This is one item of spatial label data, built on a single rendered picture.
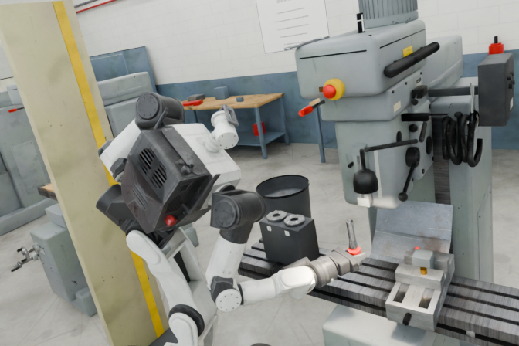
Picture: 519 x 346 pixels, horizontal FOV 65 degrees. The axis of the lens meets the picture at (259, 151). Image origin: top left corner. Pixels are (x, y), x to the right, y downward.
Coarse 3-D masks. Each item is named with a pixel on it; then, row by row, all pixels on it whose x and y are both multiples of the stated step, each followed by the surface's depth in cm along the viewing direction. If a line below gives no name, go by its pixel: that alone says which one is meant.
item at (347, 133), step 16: (336, 128) 136; (352, 128) 132; (368, 128) 129; (384, 128) 126; (400, 128) 131; (352, 144) 134; (368, 144) 131; (352, 160) 136; (384, 160) 129; (400, 160) 133; (352, 176) 138; (384, 176) 131; (400, 176) 133; (352, 192) 141; (384, 192) 133; (384, 208) 137
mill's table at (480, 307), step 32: (256, 256) 188; (320, 256) 179; (320, 288) 162; (352, 288) 154; (384, 288) 151; (480, 288) 142; (512, 288) 139; (448, 320) 133; (480, 320) 129; (512, 320) 126
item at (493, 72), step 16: (480, 64) 130; (496, 64) 127; (512, 64) 138; (480, 80) 131; (496, 80) 129; (512, 80) 137; (480, 96) 133; (496, 96) 130; (512, 96) 142; (480, 112) 135; (496, 112) 132
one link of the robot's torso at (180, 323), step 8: (216, 312) 160; (176, 320) 144; (184, 320) 143; (192, 320) 143; (216, 320) 161; (176, 328) 145; (184, 328) 143; (192, 328) 143; (208, 328) 154; (216, 328) 162; (176, 336) 146; (184, 336) 145; (192, 336) 144; (200, 336) 151; (208, 336) 161; (184, 344) 146; (192, 344) 145; (200, 344) 148; (208, 344) 163
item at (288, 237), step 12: (276, 216) 182; (288, 216) 177; (300, 216) 175; (264, 228) 179; (276, 228) 173; (288, 228) 170; (300, 228) 168; (312, 228) 173; (264, 240) 182; (276, 240) 176; (288, 240) 171; (300, 240) 167; (312, 240) 174; (276, 252) 179; (288, 252) 174; (300, 252) 168; (312, 252) 174; (288, 264) 177
